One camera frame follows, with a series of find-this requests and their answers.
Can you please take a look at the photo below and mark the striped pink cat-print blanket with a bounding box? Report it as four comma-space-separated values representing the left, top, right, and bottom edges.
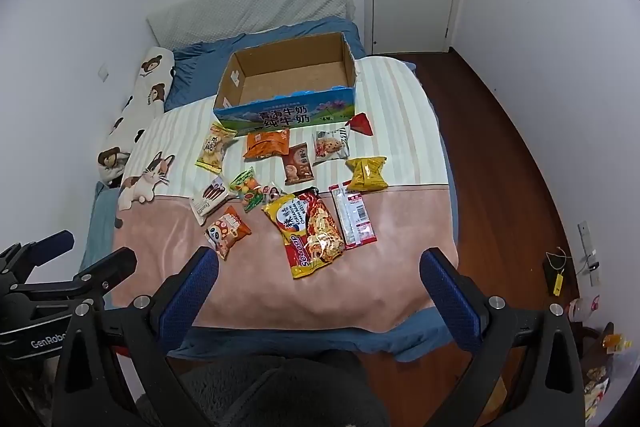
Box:
107, 56, 461, 335

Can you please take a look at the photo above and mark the grey power strip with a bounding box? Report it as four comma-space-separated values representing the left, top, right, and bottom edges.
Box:
577, 221, 601, 288

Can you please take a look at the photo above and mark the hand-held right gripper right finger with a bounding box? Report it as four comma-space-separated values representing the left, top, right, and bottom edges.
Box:
419, 247, 587, 427

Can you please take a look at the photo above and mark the cardboard box with blue print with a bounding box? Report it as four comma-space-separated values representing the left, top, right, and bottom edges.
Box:
213, 32, 362, 136

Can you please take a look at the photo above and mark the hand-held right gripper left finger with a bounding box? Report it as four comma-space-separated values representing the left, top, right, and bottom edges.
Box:
52, 247, 221, 427

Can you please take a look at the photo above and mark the blue bed sheet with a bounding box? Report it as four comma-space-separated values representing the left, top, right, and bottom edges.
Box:
80, 19, 463, 363

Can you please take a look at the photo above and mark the small pale crumpled packet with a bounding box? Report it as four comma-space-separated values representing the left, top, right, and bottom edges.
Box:
260, 184, 285, 208

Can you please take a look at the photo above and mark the red and white long packet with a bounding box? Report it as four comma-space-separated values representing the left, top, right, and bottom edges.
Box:
328, 181, 377, 251

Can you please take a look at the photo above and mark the person's dark fleece clothing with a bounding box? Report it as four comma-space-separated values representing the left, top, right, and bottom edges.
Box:
135, 352, 392, 427

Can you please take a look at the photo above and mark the white cookie snack packet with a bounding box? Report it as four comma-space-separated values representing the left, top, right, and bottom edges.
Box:
312, 127, 350, 166

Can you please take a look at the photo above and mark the blue-grey cloth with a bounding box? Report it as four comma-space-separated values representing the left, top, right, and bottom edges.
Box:
80, 182, 122, 273

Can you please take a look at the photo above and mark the white chocolate stick packet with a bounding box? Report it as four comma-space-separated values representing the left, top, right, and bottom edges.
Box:
190, 176, 231, 227

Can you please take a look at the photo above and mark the yellow red instant noodle packet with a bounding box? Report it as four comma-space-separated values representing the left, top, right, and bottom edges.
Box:
262, 187, 347, 280

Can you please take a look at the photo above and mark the gold yellow snack packet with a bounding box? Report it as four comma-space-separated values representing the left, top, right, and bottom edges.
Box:
345, 156, 389, 193

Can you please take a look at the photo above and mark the white bear-print long pillow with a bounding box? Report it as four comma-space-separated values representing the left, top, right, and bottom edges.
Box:
97, 47, 177, 188

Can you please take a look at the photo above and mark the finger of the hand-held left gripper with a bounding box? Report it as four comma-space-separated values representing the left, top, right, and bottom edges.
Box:
0, 230, 76, 289
0, 248, 138, 314

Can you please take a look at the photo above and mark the orange panda-print snack packet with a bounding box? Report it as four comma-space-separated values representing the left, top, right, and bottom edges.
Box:
204, 206, 253, 261

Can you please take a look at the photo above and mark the yellow cracker snack packet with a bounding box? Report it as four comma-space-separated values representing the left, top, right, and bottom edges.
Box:
195, 122, 239, 174

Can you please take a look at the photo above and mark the green candy packet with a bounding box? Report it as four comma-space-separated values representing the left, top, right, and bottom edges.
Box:
228, 168, 264, 214

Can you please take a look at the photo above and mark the grey textured pillow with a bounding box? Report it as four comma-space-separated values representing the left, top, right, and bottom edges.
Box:
146, 0, 356, 50

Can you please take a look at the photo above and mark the plastic bag of packets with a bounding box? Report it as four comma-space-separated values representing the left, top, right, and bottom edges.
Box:
581, 322, 627, 427

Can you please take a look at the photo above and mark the brown pastry snack packet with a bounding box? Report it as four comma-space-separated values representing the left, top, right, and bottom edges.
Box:
281, 142, 314, 186

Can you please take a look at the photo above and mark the red triangular snack packet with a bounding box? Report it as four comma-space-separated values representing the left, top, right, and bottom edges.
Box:
346, 113, 374, 138

